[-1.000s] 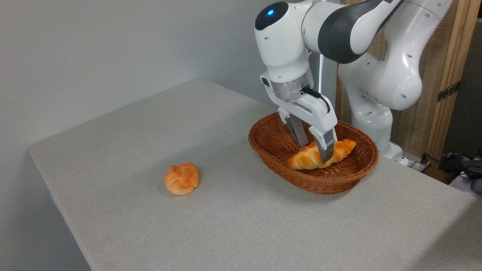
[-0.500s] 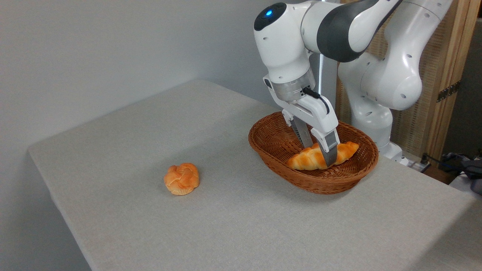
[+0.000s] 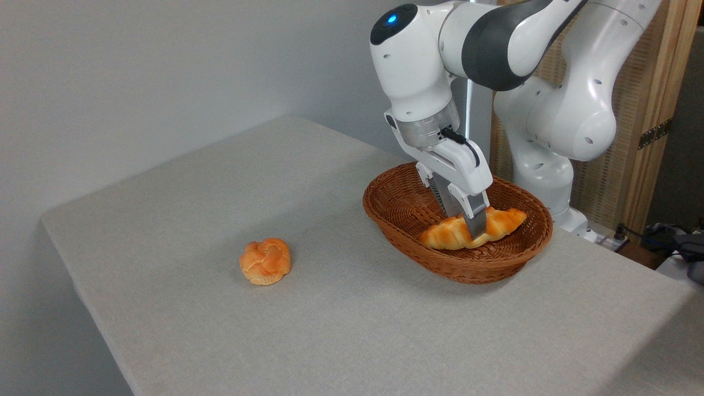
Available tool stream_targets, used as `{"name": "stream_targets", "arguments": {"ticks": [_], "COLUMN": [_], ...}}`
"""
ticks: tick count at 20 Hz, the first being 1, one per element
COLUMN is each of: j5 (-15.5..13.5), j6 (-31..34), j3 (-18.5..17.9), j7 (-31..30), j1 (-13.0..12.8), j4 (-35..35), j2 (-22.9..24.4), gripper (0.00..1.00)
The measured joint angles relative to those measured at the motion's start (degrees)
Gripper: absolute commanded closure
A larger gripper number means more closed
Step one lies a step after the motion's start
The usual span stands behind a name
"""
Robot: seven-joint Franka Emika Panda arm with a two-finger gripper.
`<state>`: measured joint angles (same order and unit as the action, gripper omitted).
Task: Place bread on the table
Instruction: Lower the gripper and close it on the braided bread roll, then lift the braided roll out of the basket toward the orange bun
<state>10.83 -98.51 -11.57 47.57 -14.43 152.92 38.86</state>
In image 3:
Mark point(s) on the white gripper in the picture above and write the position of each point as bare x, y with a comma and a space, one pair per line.
459, 165

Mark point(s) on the long braided bread loaf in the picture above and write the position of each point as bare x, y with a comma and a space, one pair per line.
445, 234

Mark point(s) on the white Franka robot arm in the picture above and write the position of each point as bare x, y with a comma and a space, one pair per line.
418, 66

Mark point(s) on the round knotted bread roll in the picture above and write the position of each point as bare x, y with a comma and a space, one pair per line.
265, 262

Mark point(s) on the brown wicker basket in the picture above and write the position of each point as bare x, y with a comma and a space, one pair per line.
401, 214

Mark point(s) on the white power strip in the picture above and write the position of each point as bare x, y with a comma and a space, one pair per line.
608, 241

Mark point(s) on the grey tablecloth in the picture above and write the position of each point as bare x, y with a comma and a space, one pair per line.
330, 341

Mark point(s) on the dark metal screen hinge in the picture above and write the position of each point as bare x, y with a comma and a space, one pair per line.
654, 133

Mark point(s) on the grey blue bag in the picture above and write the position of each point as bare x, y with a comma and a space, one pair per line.
687, 247

